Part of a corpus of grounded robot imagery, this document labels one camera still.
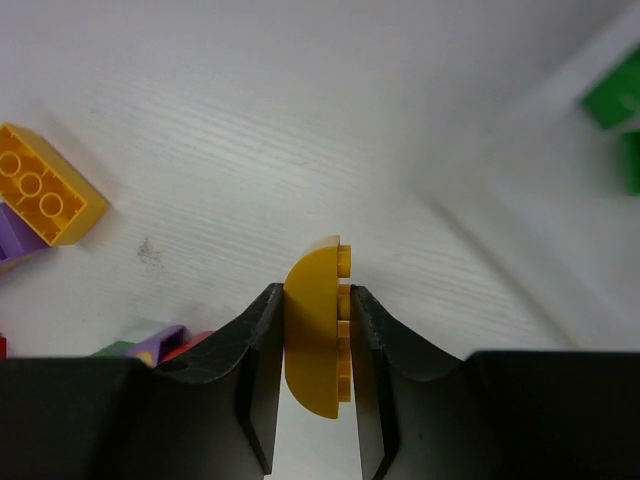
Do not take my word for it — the purple square lego brick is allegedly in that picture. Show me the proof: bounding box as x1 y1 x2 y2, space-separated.
0 203 49 274

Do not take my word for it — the red lego atop small stack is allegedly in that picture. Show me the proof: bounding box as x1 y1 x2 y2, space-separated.
0 335 8 359

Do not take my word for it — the red half-round lego brick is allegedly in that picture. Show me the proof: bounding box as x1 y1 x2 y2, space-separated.
161 330 214 363

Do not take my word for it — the green half-round lego brick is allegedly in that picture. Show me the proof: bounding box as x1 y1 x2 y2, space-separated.
93 340 134 357

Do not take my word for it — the yellow half-round lego brick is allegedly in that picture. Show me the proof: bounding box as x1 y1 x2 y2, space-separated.
284 235 352 419

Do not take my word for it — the clear plastic divided tray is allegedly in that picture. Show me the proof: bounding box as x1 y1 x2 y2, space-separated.
419 4 639 350

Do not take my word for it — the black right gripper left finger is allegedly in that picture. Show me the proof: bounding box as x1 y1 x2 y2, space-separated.
1 283 283 479

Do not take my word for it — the purple butterfly lego brick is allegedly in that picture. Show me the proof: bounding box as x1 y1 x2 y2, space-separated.
126 325 187 368

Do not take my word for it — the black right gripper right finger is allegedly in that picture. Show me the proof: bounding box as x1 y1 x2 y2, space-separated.
350 286 639 479

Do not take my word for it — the green lego brick in tray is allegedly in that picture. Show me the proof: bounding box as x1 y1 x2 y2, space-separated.
580 46 639 130

